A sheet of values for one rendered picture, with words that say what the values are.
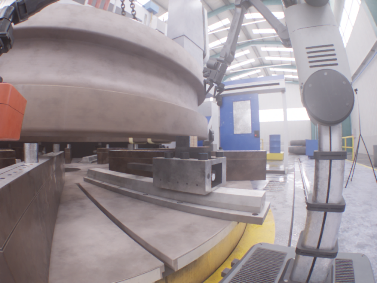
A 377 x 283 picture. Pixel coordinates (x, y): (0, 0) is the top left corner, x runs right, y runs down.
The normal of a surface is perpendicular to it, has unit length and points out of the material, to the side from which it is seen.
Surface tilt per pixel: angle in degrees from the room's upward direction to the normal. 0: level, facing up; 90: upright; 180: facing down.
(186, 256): 90
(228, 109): 90
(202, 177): 90
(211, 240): 90
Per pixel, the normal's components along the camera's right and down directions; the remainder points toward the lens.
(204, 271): 0.76, -0.01
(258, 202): -0.51, -0.32
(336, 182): -0.64, -0.01
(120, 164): -0.18, -0.01
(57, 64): 0.58, -0.01
